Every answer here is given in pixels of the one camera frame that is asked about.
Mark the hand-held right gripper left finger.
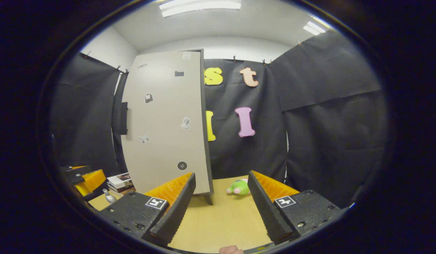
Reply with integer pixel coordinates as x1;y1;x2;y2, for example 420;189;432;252
98;172;197;247

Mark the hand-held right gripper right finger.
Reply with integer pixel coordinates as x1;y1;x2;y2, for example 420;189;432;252
248;170;342;246

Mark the silver bottle with colourful label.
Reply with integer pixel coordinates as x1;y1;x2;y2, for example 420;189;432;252
102;188;117;204

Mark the grey cabinet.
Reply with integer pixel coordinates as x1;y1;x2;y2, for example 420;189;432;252
184;49;215;206

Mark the black cabinet door handle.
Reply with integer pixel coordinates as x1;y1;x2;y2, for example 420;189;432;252
120;102;129;135

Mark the beige cabinet door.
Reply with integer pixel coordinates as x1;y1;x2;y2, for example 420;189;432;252
121;50;211;195

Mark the white book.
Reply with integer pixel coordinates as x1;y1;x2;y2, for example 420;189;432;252
106;173;132;189

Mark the dark brown book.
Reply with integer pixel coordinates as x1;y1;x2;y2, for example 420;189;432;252
108;185;135;197

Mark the green plush toy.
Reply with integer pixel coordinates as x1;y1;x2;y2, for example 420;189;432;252
226;179;250;196

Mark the black backdrop cloth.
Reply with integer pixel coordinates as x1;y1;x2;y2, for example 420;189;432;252
50;30;389;208

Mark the small ceiling light panel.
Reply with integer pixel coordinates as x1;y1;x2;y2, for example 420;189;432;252
303;20;326;36

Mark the large ceiling light panel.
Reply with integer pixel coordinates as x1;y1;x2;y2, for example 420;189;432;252
159;0;242;18

